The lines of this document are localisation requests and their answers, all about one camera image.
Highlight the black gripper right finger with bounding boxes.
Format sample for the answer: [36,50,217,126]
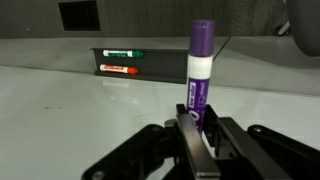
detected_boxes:
[203,104,320,180]

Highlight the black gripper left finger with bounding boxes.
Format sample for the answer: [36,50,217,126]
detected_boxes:
[81,103,222,180]

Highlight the purple whiteboard marker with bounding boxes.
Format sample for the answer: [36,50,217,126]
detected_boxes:
[185,19,216,133]

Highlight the red whiteboard marker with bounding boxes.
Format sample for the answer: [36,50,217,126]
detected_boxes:
[99,64,140,76]

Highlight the green whiteboard marker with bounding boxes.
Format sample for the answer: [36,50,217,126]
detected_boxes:
[102,49,145,59]

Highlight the wide whiteboard panel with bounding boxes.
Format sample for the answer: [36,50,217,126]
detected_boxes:
[0,64,320,180]

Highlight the black marker tray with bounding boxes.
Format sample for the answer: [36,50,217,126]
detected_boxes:
[89,47,190,85]

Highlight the black chair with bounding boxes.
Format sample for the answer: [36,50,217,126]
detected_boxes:
[275,0,320,58]

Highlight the black square floor box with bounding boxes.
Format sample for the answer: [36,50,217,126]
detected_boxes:
[58,0,102,32]

